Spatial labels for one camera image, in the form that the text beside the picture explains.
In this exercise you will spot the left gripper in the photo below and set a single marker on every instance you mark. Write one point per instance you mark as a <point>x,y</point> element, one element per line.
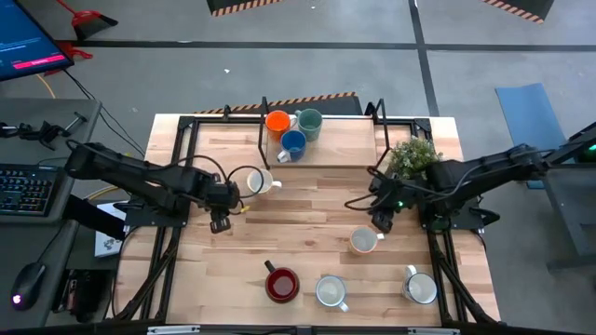
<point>222,197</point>

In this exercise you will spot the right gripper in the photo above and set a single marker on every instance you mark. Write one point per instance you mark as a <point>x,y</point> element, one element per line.
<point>393,193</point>

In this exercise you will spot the yellow dotted mug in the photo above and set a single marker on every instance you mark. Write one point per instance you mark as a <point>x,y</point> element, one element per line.
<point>363,240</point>

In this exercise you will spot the white mug orange floral pattern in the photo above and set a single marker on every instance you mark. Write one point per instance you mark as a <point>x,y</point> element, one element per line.
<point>260,181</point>

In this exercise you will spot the white mug blue leaf pattern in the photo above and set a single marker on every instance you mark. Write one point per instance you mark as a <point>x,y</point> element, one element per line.
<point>420,288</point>

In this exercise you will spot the red lattice pattern mug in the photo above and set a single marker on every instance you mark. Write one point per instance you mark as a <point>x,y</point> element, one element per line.
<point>330,291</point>

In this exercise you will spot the plain blue mug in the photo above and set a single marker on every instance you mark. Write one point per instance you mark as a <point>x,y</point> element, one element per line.
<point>294,143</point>

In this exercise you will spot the plain orange mug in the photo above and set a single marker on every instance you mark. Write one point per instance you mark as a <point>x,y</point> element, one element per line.
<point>278,122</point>

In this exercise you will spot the plain teal mug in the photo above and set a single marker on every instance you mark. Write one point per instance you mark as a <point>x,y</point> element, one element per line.
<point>311,122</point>

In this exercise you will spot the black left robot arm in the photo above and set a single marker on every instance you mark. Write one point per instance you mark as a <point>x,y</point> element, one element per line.
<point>135,174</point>

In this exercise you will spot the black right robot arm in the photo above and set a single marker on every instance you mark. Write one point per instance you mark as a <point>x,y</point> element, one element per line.
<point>479,172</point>

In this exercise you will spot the potted plant striped pot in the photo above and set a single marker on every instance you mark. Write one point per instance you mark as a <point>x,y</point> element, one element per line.
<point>412,156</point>

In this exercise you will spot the white booklet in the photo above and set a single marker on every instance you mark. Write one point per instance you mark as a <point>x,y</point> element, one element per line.
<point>108,242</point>

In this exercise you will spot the black hazard striped ramp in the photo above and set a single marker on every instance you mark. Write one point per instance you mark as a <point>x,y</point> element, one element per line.
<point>242,4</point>
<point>326,104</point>
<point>517,7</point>

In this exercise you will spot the black box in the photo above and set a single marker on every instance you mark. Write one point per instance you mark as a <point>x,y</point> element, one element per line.
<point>86,298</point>

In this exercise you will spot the blue floor mat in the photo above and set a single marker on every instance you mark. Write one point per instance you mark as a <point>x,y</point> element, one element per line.
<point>531,121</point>

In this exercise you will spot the dark grey cart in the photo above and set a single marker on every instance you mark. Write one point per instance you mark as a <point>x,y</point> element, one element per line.
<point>565,205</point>

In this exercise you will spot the backlit black keyboard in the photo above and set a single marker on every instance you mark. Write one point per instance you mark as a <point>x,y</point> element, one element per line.
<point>28,191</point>

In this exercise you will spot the black clamp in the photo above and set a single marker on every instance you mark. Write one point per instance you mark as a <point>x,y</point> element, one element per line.
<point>42,132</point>

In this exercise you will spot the black computer mouse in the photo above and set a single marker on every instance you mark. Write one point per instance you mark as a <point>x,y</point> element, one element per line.
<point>28,285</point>

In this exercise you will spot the grey desk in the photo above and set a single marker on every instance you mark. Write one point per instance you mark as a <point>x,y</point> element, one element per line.
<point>18,246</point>

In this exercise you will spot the red plastic tool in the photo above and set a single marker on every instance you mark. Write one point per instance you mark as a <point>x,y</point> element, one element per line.
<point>74,50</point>

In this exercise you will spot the red dustpan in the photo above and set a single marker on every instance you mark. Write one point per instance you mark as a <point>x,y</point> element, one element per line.
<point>88,21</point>

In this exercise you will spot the computer monitor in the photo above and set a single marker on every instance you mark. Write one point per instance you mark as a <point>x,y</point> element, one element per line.
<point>28,42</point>

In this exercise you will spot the wooden shelf black frame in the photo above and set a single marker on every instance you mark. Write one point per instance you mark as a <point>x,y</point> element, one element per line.
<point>344,149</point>

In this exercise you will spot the black table frame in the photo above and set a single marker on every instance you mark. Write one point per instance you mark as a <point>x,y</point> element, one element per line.
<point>405,122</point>

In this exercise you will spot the grey metal bracket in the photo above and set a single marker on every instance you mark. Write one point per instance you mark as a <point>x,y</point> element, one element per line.
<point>172,330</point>
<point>433,331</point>

